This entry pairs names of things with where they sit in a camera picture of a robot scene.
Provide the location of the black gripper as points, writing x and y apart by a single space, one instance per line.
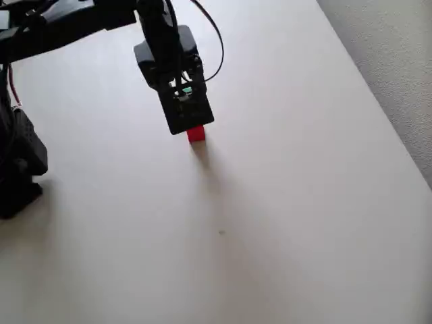
158 72

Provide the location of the red cube block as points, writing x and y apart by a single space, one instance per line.
200 127
196 135

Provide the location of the green cube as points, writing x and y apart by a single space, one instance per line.
187 89

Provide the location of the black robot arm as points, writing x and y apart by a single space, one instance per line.
67 27

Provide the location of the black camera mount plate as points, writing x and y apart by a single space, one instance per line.
197 113

